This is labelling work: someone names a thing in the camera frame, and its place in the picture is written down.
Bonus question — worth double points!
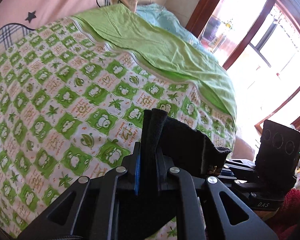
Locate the black pants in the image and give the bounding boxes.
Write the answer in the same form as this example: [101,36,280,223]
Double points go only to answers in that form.
[113,109,231,239]

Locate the black tracking camera box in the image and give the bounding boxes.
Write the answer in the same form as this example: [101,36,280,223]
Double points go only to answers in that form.
[255,120,300,193]

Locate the red sleeve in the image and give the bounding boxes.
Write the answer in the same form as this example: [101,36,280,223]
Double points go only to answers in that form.
[256,189,300,239]

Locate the plain green bedsheet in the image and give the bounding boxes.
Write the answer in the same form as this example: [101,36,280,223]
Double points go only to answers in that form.
[73,4,237,120]

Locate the green white patterned quilt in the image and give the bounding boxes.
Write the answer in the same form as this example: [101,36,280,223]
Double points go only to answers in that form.
[0,18,236,237]

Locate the light blue blanket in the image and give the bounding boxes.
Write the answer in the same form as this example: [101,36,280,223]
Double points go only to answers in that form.
[136,3,215,59]

